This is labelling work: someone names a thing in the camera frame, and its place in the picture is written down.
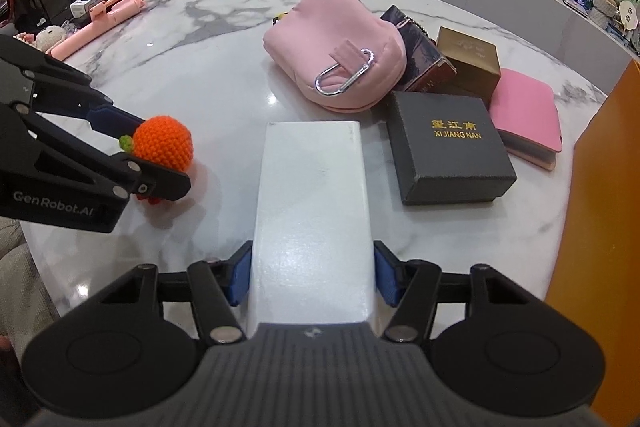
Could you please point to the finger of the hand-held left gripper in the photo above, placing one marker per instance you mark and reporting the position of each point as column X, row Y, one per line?
column 112, row 117
column 160, row 182

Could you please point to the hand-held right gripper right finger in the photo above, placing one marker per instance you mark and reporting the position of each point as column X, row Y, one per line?
column 387, row 274

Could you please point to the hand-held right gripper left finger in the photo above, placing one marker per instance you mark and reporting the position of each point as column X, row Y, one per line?
column 240, row 274

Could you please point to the orange crocheted toy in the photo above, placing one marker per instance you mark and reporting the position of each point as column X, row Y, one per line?
column 162, row 142

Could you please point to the white rectangular box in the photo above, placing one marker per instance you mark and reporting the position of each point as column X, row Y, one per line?
column 310, row 207

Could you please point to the large orange box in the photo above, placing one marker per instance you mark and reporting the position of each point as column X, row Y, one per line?
column 600, row 232

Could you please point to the illustrated card box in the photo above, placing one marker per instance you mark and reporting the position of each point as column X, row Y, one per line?
column 422, row 59

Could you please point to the pink fabric pouch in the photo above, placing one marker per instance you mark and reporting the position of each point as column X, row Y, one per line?
column 325, row 32

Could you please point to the beige ribbed cloth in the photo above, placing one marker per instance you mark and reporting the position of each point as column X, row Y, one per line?
column 25, row 287

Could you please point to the pink selfie stick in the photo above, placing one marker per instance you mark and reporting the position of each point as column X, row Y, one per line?
column 95, row 29

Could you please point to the white plush toy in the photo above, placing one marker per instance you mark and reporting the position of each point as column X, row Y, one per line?
column 47, row 38

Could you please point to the black cardboard box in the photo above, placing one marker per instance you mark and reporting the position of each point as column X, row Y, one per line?
column 450, row 147

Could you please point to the silver carabiner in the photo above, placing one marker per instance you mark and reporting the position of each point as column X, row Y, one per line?
column 325, row 88

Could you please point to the pink notebook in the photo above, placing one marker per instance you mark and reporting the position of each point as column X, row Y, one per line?
column 525, row 112

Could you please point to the gold cardboard box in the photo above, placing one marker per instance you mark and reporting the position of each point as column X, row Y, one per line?
column 467, row 57

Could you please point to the knitted basket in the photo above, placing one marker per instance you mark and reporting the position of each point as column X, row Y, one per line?
column 602, row 9

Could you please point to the white round fan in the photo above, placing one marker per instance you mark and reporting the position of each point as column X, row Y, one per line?
column 629, row 14

